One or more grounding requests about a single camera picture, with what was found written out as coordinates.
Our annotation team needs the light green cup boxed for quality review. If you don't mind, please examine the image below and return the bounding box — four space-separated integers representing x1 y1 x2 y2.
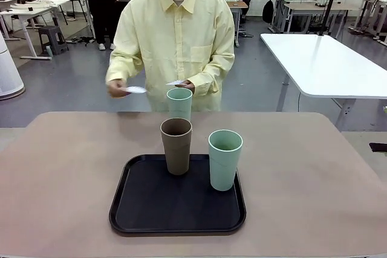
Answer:
166 88 194 123
207 129 244 192

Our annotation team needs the brown cup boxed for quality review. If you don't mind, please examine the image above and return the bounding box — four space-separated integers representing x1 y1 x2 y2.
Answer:
160 117 193 176

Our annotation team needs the person's left forearm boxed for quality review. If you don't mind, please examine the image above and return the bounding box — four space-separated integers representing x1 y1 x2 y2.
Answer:
189 55 236 95

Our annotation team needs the person's right forearm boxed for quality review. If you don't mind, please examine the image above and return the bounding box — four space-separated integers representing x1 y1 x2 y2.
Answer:
105 55 145 85

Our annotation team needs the person's left hand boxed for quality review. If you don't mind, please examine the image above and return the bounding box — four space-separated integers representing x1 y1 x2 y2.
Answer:
181 79 197 93

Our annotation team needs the person's right hand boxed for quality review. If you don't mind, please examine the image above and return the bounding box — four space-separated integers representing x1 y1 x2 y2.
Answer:
106 78 129 99

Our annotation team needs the grey table leg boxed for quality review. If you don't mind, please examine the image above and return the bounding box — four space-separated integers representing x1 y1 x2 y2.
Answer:
276 75 291 112
331 98 357 132

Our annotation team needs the large white table top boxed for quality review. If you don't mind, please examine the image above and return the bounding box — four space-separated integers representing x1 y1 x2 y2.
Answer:
260 33 387 100

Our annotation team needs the black stand pole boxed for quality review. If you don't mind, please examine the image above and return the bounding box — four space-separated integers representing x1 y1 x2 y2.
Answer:
317 0 345 37

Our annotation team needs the black backpack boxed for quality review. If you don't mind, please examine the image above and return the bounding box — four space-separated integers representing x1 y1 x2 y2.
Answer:
262 0 275 24

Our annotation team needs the black plastic tray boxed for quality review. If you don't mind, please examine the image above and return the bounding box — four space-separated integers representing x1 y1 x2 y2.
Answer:
108 153 247 237

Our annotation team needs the person in yellow shirt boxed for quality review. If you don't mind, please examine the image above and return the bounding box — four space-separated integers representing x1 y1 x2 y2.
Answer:
105 0 236 112

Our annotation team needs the standing person in dark clothes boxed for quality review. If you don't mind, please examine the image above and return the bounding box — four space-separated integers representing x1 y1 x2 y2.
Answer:
77 0 119 51

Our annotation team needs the grey step stool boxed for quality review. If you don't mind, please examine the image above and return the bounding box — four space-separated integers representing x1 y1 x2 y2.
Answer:
37 25 70 56

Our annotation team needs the white desk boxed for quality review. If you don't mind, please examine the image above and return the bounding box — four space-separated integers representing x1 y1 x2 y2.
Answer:
0 0 71 60

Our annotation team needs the white cylindrical appliance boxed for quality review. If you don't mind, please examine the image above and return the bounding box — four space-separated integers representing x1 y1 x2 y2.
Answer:
0 33 25 101

